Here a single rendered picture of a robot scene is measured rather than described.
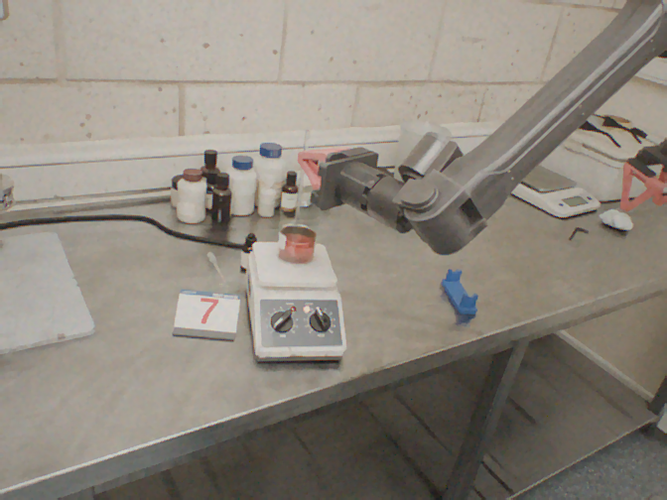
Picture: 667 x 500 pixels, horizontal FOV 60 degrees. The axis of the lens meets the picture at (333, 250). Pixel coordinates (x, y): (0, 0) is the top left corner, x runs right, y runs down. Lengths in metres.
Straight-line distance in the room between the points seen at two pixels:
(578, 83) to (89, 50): 0.85
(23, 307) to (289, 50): 0.77
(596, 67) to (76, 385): 0.72
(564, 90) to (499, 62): 1.07
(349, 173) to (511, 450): 1.23
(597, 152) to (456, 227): 1.12
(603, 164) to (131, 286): 1.26
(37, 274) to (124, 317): 0.17
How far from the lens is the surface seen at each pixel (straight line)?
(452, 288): 1.08
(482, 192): 0.66
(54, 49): 1.20
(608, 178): 1.74
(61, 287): 0.98
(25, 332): 0.90
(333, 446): 1.66
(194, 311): 0.89
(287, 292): 0.86
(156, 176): 1.27
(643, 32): 0.76
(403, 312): 1.00
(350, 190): 0.74
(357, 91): 1.48
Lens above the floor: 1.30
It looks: 29 degrees down
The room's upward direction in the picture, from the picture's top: 10 degrees clockwise
